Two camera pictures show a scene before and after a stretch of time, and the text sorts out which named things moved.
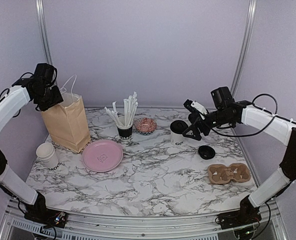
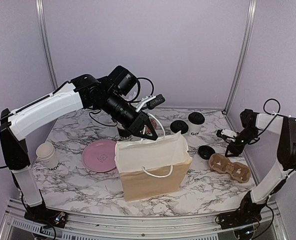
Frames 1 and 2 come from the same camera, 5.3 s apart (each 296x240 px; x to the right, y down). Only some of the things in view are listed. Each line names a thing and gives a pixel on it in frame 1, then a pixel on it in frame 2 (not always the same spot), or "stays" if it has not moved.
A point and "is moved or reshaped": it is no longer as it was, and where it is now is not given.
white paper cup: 177,139 is moved or reshaped
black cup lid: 178,126 stays
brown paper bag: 67,123 → 152,168
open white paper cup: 46,152 stays
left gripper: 58,98 → 143,118
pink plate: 102,156 stays
